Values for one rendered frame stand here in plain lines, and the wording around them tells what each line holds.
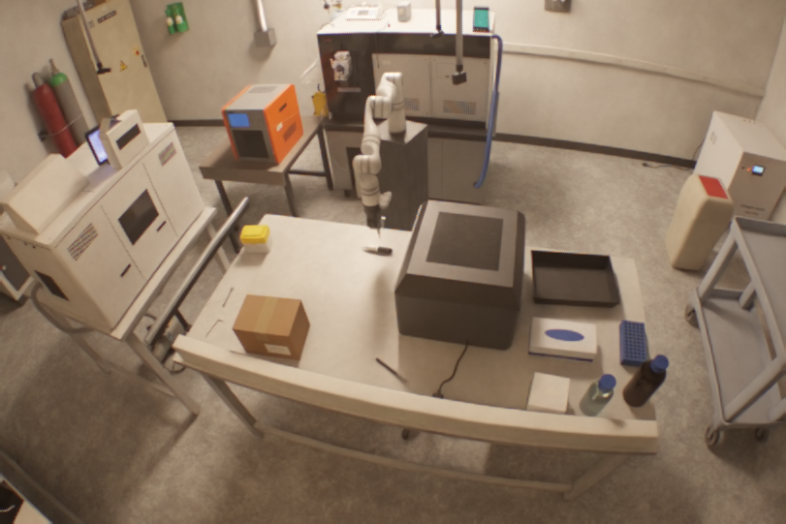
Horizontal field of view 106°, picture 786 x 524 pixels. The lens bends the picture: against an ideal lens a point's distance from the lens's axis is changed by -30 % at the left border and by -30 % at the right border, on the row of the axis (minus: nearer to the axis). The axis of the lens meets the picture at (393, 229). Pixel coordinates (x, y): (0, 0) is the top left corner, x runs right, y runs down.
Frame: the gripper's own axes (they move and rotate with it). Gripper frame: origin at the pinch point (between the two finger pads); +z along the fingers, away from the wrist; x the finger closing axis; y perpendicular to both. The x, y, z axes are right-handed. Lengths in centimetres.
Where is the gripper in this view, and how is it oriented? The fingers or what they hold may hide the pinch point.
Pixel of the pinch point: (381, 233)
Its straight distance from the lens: 179.2
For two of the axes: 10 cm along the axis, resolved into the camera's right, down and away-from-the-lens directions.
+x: -2.6, 6.6, -7.0
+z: 0.7, 7.4, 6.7
